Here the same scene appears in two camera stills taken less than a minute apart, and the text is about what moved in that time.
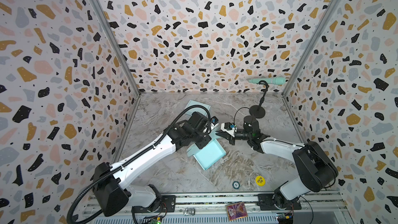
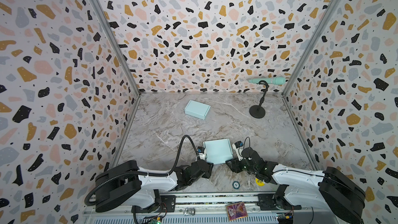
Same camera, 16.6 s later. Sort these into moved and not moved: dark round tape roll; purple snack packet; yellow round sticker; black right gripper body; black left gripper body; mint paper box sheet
Moved: black left gripper body; black right gripper body
Not moved: dark round tape roll; mint paper box sheet; yellow round sticker; purple snack packet
